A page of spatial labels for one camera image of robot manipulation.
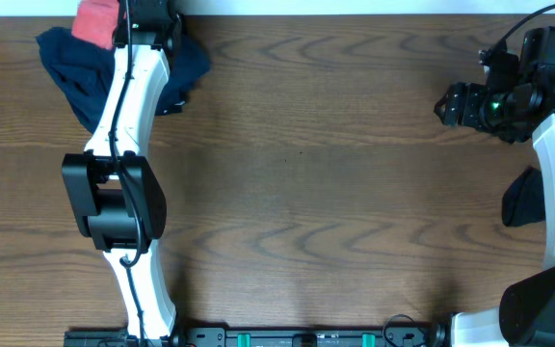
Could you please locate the navy blue folded shirt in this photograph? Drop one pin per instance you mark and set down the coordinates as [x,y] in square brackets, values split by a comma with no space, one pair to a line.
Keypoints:
[84,73]

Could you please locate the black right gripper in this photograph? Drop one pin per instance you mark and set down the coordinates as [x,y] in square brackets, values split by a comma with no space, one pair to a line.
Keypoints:
[464,101]

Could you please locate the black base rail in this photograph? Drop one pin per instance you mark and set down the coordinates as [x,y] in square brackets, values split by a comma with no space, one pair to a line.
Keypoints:
[403,335]

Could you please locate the red printed t-shirt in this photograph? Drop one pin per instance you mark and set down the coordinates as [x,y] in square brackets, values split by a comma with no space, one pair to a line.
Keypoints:
[96,22]

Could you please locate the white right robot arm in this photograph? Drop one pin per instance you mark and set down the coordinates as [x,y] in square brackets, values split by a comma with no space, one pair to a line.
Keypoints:
[526,313]

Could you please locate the black t-shirt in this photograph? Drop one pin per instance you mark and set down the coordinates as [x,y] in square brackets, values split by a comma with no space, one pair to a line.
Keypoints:
[523,201]

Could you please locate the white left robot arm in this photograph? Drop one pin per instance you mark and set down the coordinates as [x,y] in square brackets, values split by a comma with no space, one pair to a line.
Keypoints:
[115,197]

